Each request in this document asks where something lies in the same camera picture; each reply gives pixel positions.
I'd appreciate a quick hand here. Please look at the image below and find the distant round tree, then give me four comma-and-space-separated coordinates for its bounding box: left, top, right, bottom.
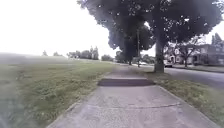
101, 54, 115, 63

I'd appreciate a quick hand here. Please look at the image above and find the thin utility pole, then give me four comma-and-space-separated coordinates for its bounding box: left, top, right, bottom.
136, 29, 141, 69

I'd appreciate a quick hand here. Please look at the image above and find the distant row of trees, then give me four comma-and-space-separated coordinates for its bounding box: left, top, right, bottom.
66, 45, 100, 61

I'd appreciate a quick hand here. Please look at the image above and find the grey concrete sidewalk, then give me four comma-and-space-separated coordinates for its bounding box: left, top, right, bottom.
44, 64, 223, 128

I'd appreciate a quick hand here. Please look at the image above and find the large dark street tree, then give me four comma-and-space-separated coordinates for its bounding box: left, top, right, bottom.
77, 0, 224, 74

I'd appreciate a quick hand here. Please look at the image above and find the white house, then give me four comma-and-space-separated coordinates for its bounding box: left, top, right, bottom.
165, 44, 201, 65

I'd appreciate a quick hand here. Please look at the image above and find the wide grass field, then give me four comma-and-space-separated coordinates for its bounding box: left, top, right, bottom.
0, 53, 118, 128

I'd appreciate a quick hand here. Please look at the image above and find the small roadside tree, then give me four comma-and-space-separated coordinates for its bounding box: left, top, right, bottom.
174, 38, 204, 68

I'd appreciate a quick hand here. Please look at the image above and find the grass front lawn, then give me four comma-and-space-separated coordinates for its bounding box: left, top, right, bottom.
172, 64, 224, 74

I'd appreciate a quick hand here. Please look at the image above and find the grass verge strip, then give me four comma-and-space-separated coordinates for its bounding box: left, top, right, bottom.
131, 64, 224, 128

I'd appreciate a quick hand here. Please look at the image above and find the grey asphalt road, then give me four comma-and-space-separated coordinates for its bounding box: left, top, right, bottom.
139, 64, 224, 91

